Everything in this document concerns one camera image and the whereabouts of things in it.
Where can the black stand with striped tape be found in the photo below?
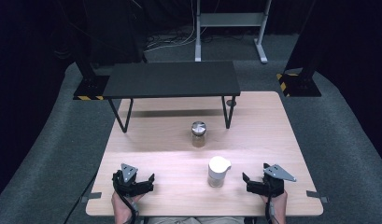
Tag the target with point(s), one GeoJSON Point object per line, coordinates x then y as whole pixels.
{"type": "Point", "coordinates": [92, 87]}
{"type": "Point", "coordinates": [300, 85]}

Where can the white metal desk frame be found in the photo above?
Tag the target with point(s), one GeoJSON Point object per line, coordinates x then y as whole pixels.
{"type": "Point", "coordinates": [230, 19]}

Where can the glass jar with metal lid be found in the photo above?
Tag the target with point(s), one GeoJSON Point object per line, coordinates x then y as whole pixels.
{"type": "Point", "coordinates": [199, 133]}

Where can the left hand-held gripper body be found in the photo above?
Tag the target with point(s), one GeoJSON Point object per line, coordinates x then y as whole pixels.
{"type": "Point", "coordinates": [127, 186]}

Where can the person's right hand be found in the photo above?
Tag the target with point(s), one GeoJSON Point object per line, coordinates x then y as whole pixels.
{"type": "Point", "coordinates": [280, 208]}

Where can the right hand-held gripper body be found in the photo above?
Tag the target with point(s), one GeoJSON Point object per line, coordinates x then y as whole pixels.
{"type": "Point", "coordinates": [271, 186]}

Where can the grey metal table bracket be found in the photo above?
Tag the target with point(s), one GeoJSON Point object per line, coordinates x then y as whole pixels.
{"type": "Point", "coordinates": [93, 196]}
{"type": "Point", "coordinates": [316, 196]}

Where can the glass jar with white lid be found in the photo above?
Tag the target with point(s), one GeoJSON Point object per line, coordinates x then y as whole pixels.
{"type": "Point", "coordinates": [217, 171]}

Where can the person's left hand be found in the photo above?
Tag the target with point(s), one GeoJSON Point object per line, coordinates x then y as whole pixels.
{"type": "Point", "coordinates": [121, 208]}

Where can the dark round table grommet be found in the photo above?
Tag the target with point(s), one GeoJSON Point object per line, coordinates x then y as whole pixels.
{"type": "Point", "coordinates": [231, 103]}

